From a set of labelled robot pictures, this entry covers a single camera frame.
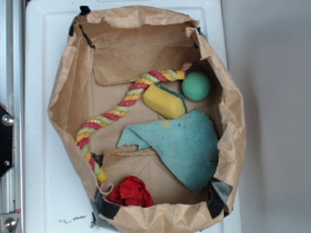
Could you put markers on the aluminium frame rail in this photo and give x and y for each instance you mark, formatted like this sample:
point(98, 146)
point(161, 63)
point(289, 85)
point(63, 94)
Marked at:
point(12, 13)

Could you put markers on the multicolour twisted rope toy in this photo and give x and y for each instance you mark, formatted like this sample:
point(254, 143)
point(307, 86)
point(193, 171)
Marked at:
point(120, 110)

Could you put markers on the brown paper bag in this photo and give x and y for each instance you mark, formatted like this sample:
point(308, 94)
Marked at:
point(106, 51)

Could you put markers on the black metal bracket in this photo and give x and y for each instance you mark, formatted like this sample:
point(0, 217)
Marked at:
point(6, 141)

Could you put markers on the red paper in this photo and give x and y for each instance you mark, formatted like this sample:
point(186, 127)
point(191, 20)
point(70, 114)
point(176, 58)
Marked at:
point(131, 191)

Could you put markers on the yellow green sponge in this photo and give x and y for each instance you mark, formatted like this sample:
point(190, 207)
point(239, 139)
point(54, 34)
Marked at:
point(168, 104)

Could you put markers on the teal microfibre cloth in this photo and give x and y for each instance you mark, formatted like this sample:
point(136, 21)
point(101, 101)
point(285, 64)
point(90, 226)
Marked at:
point(187, 146)

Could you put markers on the green dimpled ball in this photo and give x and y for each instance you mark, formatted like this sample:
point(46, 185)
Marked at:
point(196, 86)

